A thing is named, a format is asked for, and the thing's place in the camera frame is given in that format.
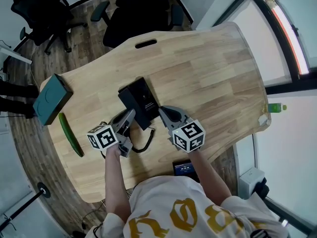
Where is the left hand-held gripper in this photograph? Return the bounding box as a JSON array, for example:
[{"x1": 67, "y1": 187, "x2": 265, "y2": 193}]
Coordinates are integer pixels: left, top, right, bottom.
[{"x1": 86, "y1": 109, "x2": 137, "y2": 159}]

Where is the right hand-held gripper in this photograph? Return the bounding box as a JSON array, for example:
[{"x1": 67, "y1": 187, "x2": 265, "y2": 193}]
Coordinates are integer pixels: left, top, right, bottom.
[{"x1": 158, "y1": 106, "x2": 207, "y2": 154}]

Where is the black telephone handset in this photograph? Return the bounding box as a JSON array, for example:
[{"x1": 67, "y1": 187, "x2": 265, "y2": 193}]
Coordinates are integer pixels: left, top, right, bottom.
[{"x1": 117, "y1": 87, "x2": 152, "y2": 132}]

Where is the person's left forearm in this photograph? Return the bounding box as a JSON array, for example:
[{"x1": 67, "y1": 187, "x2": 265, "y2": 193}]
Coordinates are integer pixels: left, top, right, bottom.
[{"x1": 104, "y1": 145, "x2": 132, "y2": 225}]

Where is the person's right forearm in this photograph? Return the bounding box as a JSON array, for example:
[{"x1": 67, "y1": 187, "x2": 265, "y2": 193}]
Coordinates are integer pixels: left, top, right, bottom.
[{"x1": 189, "y1": 148, "x2": 233, "y2": 207}]

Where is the black tablet with lit screen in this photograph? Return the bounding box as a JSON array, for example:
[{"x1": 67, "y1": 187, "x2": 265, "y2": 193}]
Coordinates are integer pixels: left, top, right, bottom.
[{"x1": 172, "y1": 159, "x2": 201, "y2": 183}]

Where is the green cucumber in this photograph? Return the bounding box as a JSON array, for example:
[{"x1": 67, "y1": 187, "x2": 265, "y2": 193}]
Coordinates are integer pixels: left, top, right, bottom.
[{"x1": 58, "y1": 113, "x2": 85, "y2": 158}]

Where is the teal box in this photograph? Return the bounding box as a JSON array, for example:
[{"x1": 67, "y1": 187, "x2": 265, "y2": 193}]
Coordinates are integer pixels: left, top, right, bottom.
[{"x1": 32, "y1": 73, "x2": 74, "y2": 126}]

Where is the white shirt with gold print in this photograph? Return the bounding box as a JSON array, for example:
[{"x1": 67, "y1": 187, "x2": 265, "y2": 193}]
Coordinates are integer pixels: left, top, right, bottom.
[{"x1": 91, "y1": 176, "x2": 290, "y2": 238}]

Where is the white floor cabinet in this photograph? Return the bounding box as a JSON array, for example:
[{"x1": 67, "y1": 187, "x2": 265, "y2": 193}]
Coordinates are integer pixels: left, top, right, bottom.
[{"x1": 238, "y1": 167, "x2": 266, "y2": 200}]

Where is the green drink bottle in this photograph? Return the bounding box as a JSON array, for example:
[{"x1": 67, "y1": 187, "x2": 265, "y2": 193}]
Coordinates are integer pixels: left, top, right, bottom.
[{"x1": 262, "y1": 103, "x2": 288, "y2": 114}]

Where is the black stand with round base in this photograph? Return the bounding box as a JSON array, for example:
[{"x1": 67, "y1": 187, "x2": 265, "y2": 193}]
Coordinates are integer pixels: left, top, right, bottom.
[{"x1": 0, "y1": 181, "x2": 52, "y2": 231}]

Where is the black office chair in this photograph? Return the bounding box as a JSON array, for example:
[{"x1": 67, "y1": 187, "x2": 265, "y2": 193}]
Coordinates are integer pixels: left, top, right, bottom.
[
  {"x1": 90, "y1": 0, "x2": 186, "y2": 50},
  {"x1": 10, "y1": 0, "x2": 88, "y2": 56}
]

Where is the black bag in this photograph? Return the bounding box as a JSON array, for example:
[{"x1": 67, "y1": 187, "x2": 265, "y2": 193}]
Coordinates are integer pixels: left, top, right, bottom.
[{"x1": 252, "y1": 177, "x2": 270, "y2": 198}]

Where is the white side table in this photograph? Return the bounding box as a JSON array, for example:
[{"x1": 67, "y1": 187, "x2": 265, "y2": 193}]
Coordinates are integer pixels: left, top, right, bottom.
[{"x1": 0, "y1": 44, "x2": 33, "y2": 65}]

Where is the black floor cable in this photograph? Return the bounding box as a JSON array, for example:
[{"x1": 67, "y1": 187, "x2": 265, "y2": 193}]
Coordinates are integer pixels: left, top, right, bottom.
[{"x1": 81, "y1": 199, "x2": 107, "y2": 231}]

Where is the black window frame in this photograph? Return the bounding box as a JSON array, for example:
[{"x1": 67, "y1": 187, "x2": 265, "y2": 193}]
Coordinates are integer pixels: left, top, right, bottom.
[{"x1": 214, "y1": 0, "x2": 317, "y2": 96}]

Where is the dark grey chair frame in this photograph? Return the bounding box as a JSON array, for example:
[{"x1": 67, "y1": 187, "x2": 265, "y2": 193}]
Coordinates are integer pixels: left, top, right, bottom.
[{"x1": 264, "y1": 196, "x2": 298, "y2": 231}]

